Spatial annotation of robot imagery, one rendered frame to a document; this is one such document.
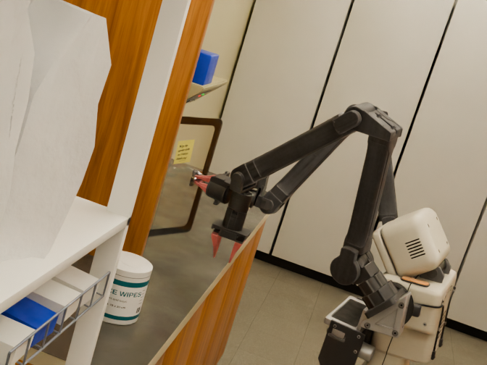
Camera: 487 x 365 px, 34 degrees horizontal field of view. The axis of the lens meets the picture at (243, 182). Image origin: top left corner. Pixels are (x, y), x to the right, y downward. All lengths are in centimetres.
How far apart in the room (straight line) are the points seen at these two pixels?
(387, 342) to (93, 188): 94
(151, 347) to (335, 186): 361
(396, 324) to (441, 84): 346
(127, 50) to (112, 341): 82
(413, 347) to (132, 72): 108
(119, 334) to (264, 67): 364
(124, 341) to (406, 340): 75
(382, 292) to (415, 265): 16
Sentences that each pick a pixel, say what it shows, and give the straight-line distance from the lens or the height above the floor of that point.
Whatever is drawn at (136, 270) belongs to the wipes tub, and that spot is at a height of 109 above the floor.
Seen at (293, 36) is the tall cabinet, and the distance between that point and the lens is 541.
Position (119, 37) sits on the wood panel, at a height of 158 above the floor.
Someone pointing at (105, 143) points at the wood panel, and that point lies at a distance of 235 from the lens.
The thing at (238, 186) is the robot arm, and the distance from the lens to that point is 213.
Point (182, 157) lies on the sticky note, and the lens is 252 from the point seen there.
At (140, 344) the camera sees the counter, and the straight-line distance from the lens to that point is 200.
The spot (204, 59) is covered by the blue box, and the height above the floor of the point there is 158.
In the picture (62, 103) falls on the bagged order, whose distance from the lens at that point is 115.
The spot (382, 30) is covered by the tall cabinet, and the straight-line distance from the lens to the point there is 536.
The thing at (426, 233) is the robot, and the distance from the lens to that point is 214.
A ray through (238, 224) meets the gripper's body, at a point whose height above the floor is 121.
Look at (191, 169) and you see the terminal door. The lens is 257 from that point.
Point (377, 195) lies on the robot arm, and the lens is 198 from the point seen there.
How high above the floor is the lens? 184
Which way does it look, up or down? 14 degrees down
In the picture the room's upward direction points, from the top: 17 degrees clockwise
